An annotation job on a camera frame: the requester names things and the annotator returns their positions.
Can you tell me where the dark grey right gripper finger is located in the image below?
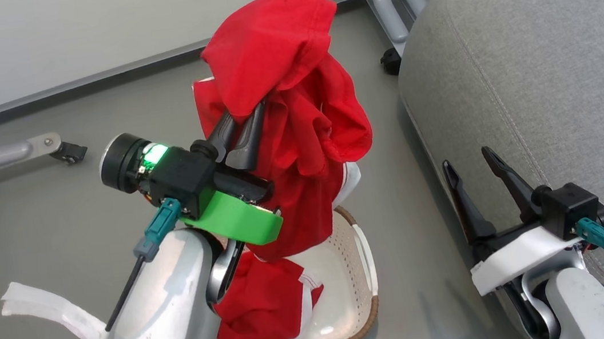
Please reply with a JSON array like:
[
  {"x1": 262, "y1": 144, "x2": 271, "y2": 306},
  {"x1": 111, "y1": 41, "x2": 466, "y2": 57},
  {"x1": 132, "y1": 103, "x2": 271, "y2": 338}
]
[
  {"x1": 442, "y1": 155, "x2": 499, "y2": 246},
  {"x1": 481, "y1": 140, "x2": 545, "y2": 228}
]

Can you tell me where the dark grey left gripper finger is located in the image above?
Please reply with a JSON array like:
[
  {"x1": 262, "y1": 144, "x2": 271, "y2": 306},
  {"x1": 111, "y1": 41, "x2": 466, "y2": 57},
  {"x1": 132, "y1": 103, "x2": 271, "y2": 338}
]
[
  {"x1": 222, "y1": 100, "x2": 275, "y2": 174},
  {"x1": 202, "y1": 109, "x2": 244, "y2": 164}
]

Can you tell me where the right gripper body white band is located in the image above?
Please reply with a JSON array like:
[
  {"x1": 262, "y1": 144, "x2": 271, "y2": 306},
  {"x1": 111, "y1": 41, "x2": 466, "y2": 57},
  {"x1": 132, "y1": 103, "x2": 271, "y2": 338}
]
[{"x1": 465, "y1": 213, "x2": 589, "y2": 299}]

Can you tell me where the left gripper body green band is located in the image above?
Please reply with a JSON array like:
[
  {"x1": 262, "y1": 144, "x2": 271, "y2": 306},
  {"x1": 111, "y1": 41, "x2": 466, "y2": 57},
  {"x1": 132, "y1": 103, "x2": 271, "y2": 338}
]
[{"x1": 176, "y1": 161, "x2": 287, "y2": 254}]

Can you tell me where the red garment white trim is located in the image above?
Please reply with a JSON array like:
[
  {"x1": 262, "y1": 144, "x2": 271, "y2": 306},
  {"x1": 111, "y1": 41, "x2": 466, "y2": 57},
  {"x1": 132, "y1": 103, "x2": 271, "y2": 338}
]
[
  {"x1": 181, "y1": 0, "x2": 387, "y2": 268},
  {"x1": 206, "y1": 242, "x2": 330, "y2": 339}
]

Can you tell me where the white laundry basket brown rim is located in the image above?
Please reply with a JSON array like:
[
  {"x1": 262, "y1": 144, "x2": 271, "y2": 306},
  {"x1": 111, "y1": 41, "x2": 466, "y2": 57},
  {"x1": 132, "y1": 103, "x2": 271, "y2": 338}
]
[{"x1": 190, "y1": 202, "x2": 386, "y2": 339}]

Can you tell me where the black caster wheel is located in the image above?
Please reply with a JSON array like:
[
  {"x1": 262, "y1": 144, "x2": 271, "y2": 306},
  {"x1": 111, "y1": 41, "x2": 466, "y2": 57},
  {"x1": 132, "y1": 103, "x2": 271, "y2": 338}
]
[
  {"x1": 48, "y1": 138, "x2": 90, "y2": 167},
  {"x1": 379, "y1": 47, "x2": 404, "y2": 78}
]

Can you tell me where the white partition panel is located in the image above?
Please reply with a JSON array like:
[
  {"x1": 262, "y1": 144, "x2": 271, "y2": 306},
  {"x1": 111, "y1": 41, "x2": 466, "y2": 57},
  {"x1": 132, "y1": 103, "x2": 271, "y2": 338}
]
[{"x1": 0, "y1": 0, "x2": 383, "y2": 123}]

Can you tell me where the white fabric strap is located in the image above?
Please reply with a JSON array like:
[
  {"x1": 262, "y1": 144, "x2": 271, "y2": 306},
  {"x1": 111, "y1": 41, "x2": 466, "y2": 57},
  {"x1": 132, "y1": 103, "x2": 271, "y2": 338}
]
[{"x1": 0, "y1": 271, "x2": 109, "y2": 339}]

